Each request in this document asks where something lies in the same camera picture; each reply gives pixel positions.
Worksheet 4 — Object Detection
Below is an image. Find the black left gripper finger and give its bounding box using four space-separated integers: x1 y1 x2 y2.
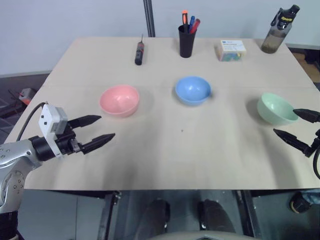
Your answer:
80 132 116 155
67 114 102 130

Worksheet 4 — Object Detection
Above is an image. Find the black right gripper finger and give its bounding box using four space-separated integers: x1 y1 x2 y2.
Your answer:
292 108 320 124
272 128 314 158

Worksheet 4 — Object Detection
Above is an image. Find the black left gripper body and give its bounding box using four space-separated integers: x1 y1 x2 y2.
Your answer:
55 124 85 156

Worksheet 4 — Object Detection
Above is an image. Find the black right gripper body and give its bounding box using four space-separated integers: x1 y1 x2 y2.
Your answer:
310 127 320 151

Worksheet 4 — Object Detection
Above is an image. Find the green bowl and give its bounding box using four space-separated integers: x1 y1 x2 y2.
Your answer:
256 92 300 126

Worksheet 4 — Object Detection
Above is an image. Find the pink bowl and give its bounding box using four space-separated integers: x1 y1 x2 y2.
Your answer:
99 84 140 119

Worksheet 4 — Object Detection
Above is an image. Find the black electric screwdriver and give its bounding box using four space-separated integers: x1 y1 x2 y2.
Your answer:
134 34 147 66

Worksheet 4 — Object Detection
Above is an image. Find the dark translucent water bottle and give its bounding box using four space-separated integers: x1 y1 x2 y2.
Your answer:
260 4 301 54

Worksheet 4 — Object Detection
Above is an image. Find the small card box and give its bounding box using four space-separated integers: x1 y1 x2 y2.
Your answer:
214 39 248 63

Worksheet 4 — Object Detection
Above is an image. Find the blue bowl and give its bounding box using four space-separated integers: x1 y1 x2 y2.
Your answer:
174 75 212 106

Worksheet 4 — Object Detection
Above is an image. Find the grey metal pole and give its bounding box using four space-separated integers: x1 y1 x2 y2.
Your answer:
142 0 157 38

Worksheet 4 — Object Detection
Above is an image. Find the black pen cup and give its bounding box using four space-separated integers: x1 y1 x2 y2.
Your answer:
178 24 198 59

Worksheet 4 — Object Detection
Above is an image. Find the grey robot torso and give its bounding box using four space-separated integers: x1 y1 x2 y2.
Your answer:
147 229 252 240

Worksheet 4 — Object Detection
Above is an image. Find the orange-capped black pen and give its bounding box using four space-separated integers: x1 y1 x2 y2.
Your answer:
181 9 190 33

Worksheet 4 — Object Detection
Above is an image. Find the blue pen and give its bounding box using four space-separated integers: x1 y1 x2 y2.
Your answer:
188 15 196 35

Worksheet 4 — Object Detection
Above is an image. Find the red pen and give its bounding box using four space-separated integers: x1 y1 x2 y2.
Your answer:
190 18 202 35

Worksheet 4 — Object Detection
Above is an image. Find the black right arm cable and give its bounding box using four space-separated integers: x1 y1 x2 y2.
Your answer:
312 147 320 180

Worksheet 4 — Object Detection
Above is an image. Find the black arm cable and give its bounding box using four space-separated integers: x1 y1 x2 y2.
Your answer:
16 101 49 143
312 147 320 180

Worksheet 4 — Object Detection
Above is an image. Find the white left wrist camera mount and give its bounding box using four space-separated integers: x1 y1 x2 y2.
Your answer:
37 103 69 156

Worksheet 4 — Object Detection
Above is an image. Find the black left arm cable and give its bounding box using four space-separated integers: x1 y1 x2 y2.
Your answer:
16 101 49 143

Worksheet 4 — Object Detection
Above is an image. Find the black round knob yellow ring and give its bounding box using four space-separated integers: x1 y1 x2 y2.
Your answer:
289 191 313 215

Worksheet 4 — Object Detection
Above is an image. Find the black table frame leg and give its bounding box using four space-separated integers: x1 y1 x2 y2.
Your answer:
96 190 123 240
234 190 261 240

